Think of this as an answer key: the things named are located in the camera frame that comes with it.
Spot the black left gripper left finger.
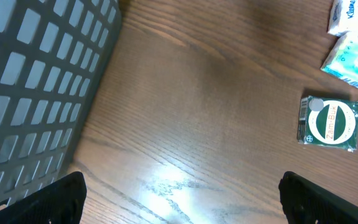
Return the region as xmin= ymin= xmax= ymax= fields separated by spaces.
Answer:
xmin=0 ymin=171 xmax=87 ymax=224

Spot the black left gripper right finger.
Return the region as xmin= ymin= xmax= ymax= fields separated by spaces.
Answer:
xmin=278 ymin=171 xmax=358 ymax=224

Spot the green Zam-Buk box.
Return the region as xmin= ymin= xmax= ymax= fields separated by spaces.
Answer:
xmin=297 ymin=96 xmax=358 ymax=152

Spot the grey plastic mesh basket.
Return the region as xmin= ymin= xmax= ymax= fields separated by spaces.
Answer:
xmin=0 ymin=0 xmax=121 ymax=210

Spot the teal tissue packet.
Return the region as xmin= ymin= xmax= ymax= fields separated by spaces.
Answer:
xmin=321 ymin=32 xmax=358 ymax=88

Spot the orange tissue packet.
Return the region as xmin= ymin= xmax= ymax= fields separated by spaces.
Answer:
xmin=328 ymin=0 xmax=358 ymax=37

